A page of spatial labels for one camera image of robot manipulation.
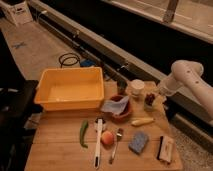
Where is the blue grey cloth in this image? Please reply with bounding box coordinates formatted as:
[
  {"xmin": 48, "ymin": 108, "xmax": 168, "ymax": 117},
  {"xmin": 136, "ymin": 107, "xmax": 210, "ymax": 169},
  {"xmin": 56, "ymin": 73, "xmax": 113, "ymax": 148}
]
[{"xmin": 101, "ymin": 95, "xmax": 129, "ymax": 115}]

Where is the green pepper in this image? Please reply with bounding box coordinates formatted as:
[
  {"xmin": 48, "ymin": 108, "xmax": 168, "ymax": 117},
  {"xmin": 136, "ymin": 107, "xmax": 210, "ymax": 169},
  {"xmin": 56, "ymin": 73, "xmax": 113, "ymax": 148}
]
[{"xmin": 79, "ymin": 120, "xmax": 89, "ymax": 148}]

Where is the dark metal cup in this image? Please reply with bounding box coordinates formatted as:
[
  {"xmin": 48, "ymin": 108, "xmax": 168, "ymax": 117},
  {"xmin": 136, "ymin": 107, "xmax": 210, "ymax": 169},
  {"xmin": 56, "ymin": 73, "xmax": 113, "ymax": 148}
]
[{"xmin": 117, "ymin": 81, "xmax": 127, "ymax": 95}]

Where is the blue sponge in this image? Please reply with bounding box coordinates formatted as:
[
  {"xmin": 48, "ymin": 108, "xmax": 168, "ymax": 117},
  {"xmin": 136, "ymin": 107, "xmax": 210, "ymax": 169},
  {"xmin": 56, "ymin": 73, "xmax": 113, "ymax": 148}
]
[{"xmin": 128, "ymin": 131, "xmax": 149, "ymax": 155}]

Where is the small green cup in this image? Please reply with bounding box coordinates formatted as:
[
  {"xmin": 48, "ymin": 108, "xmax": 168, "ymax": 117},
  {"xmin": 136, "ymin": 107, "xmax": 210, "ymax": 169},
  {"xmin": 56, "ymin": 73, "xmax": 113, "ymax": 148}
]
[{"xmin": 144, "ymin": 101, "xmax": 155, "ymax": 112}]

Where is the metal fork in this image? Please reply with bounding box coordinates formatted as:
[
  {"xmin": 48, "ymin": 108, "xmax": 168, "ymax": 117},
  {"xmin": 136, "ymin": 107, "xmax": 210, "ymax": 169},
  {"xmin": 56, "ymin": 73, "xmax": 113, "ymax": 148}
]
[{"xmin": 109, "ymin": 128, "xmax": 123, "ymax": 164}]

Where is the brown clay bowl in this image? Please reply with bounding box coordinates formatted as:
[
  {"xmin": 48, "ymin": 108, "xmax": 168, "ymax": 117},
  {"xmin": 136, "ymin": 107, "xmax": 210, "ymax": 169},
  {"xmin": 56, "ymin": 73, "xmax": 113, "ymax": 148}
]
[{"xmin": 107, "ymin": 99, "xmax": 132, "ymax": 121}]

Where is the yellow plastic tub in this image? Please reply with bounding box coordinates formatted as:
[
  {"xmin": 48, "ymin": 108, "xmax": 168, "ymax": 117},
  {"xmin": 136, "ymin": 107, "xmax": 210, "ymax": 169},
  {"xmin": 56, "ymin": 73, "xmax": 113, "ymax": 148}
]
[{"xmin": 34, "ymin": 67, "xmax": 104, "ymax": 111}]

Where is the white plastic cup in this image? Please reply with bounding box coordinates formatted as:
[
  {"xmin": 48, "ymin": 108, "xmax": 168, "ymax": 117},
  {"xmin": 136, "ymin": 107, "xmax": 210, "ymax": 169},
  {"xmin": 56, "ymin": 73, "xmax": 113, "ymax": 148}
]
[{"xmin": 130, "ymin": 79, "xmax": 145, "ymax": 96}]

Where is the orange peach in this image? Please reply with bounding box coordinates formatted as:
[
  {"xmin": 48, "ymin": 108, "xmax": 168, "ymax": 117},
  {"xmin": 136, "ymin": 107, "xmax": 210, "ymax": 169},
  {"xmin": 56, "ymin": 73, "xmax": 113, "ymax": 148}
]
[{"xmin": 101, "ymin": 131, "xmax": 114, "ymax": 145}]

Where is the black coiled cable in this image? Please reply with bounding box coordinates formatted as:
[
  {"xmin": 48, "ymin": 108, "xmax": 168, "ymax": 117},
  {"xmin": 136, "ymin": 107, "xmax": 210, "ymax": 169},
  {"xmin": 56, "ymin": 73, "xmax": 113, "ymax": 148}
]
[{"xmin": 58, "ymin": 52, "xmax": 81, "ymax": 69}]

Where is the dark purple grape bunch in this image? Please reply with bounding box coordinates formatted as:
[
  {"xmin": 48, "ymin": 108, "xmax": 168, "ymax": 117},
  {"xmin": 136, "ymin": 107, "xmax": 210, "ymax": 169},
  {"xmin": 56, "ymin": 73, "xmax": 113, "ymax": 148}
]
[{"xmin": 145, "ymin": 93, "xmax": 156, "ymax": 106}]

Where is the white cardboard box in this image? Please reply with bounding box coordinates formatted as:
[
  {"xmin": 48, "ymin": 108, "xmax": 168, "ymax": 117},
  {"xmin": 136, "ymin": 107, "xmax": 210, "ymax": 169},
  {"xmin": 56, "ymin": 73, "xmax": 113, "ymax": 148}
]
[{"xmin": 0, "ymin": 0, "xmax": 33, "ymax": 26}]

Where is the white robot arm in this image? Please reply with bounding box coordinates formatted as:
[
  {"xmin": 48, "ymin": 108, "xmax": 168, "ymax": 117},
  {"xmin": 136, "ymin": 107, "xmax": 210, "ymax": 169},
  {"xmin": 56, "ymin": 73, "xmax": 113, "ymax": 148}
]
[{"xmin": 157, "ymin": 60, "xmax": 213, "ymax": 118}]

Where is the yellow banana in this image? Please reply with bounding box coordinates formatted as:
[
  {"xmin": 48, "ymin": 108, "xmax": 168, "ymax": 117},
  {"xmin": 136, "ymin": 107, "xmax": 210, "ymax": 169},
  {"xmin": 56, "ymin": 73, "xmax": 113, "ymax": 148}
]
[{"xmin": 131, "ymin": 117, "xmax": 154, "ymax": 127}]

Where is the black chair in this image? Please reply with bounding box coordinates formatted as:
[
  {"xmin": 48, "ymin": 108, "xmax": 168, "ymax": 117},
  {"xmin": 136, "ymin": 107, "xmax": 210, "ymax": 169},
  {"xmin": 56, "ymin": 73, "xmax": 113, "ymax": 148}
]
[{"xmin": 0, "ymin": 30, "xmax": 42, "ymax": 171}]

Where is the blue object on floor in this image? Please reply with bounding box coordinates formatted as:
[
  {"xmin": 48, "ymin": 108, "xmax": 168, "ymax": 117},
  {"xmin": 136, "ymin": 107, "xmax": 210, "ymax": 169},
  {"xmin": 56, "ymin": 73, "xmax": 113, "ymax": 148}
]
[{"xmin": 80, "ymin": 59, "xmax": 95, "ymax": 67}]

